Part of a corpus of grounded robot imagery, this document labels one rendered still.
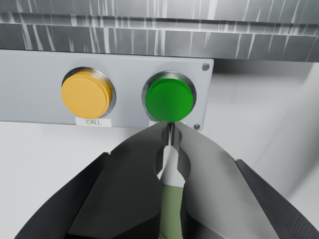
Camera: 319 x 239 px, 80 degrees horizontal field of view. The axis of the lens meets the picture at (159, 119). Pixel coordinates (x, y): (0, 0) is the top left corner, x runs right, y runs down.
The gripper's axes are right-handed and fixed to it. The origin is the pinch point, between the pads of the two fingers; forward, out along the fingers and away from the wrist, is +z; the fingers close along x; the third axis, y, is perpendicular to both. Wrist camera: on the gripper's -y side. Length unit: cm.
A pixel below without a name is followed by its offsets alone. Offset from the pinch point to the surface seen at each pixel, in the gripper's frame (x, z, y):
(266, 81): 13.2, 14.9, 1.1
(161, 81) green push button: -0.8, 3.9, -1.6
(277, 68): 14.0, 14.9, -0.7
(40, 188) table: -23.9, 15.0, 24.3
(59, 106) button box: -10.1, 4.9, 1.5
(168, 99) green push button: -0.1, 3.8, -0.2
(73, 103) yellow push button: -8.0, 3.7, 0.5
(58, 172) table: -19.2, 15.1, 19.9
